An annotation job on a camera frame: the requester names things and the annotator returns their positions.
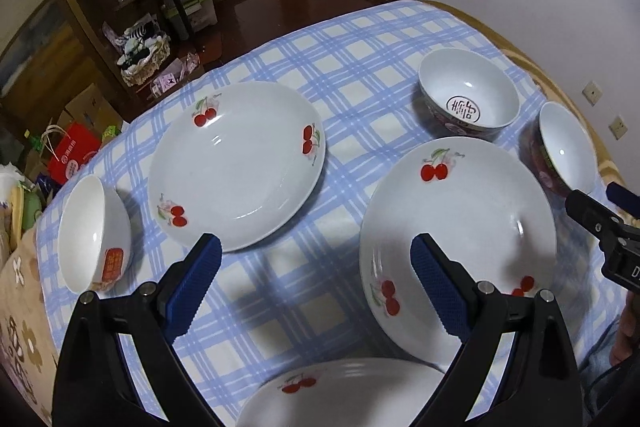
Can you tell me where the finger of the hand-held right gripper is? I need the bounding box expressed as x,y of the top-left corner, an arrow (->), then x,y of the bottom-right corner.
565,189 -> 625,253
606,183 -> 640,220

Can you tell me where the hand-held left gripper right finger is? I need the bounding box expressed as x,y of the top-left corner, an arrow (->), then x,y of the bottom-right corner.
405,233 -> 583,427

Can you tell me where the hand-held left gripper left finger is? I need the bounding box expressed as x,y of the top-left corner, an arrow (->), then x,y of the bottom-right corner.
52,233 -> 223,427

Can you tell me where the white cherry print plate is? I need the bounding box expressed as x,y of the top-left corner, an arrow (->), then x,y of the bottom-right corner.
359,137 -> 558,369
235,357 -> 448,427
146,81 -> 327,254

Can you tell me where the bowl with dark floral outside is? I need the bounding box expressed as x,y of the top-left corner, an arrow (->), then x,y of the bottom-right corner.
520,101 -> 598,198

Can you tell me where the white bowl with red label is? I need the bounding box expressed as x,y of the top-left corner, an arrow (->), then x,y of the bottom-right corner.
56,174 -> 133,294

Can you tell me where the white bowl with red emblem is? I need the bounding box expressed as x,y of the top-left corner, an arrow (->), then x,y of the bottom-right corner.
418,48 -> 521,142

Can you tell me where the person's right hand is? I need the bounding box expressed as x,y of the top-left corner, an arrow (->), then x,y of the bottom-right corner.
609,299 -> 640,368

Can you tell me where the person's grey blue clothing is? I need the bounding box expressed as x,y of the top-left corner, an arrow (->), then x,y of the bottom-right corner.
575,317 -> 631,413

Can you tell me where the beige floral blanket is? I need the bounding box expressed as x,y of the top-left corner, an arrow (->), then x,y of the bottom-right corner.
0,227 -> 63,425

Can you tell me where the red paper bag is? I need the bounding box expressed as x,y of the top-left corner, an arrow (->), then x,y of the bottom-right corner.
42,122 -> 103,186

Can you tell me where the green and yellow toy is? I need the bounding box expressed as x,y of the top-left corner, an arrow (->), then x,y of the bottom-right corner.
10,179 -> 47,239

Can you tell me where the wicker basket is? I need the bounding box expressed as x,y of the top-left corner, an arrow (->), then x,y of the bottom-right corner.
117,34 -> 173,88

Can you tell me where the blue checked cloth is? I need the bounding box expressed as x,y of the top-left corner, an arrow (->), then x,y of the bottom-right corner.
37,0 -> 623,427

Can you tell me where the pile of socks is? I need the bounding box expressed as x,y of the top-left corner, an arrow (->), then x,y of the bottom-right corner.
102,14 -> 168,68

